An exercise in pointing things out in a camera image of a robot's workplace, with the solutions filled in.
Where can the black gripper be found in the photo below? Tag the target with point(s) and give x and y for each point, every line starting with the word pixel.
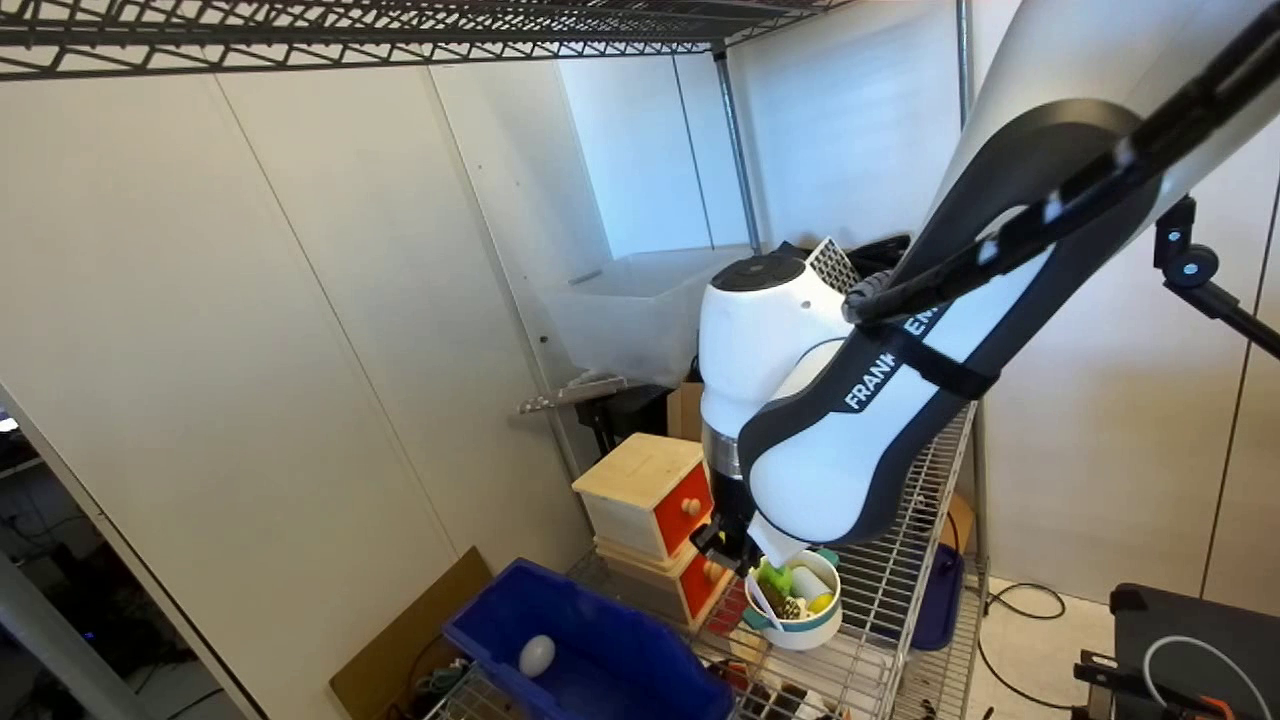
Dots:
pixel 729 512

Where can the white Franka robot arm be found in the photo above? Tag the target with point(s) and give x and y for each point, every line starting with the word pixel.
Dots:
pixel 761 335

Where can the wooden box heart knob drawer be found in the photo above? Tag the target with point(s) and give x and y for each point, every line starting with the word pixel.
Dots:
pixel 705 592

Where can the wooden box round knob drawer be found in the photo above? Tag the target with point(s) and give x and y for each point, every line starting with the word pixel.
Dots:
pixel 640 487

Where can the blue plastic box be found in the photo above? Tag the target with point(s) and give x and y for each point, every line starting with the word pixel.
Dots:
pixel 602 655

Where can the green plush toy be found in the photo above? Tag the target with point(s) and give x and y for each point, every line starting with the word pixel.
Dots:
pixel 779 590

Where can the clear plastic bin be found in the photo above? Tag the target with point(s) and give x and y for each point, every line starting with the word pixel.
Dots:
pixel 640 314

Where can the dark blue bin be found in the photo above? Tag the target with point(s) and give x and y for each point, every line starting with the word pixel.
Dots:
pixel 938 600

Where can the white egg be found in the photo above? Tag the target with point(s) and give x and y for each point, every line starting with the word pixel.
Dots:
pixel 539 655

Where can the brown cardboard sheet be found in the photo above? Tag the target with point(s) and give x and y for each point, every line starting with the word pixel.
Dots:
pixel 400 643

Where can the black perforated table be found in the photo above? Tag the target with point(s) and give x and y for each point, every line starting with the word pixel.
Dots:
pixel 1203 624

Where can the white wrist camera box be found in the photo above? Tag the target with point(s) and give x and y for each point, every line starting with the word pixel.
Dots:
pixel 771 542

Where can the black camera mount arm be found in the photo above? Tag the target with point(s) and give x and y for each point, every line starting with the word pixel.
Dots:
pixel 1184 267

